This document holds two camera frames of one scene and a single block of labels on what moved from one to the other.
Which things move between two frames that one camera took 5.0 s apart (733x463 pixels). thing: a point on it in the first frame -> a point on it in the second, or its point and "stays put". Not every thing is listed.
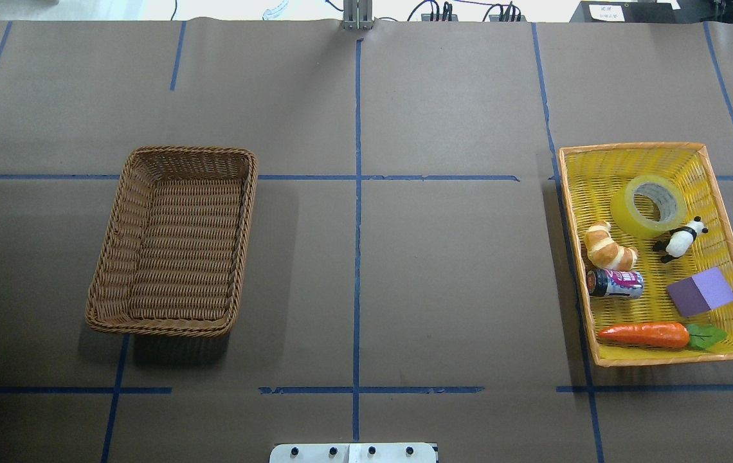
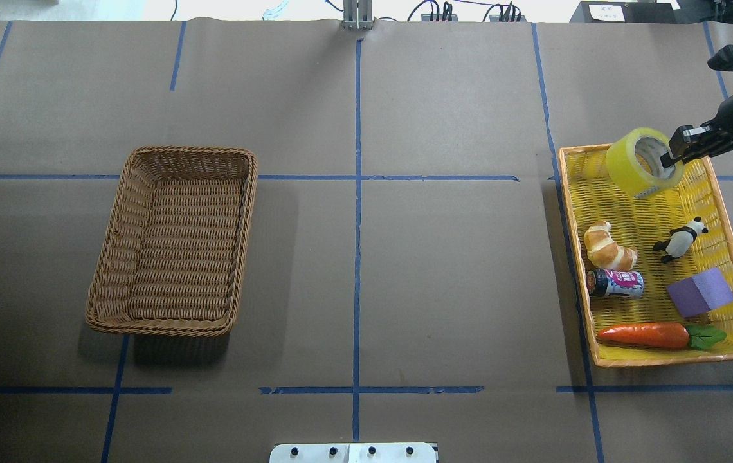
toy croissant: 602,250 stays put
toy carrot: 665,334 stays put
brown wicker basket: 175,252 stays put
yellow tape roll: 665,193 -> 627,173
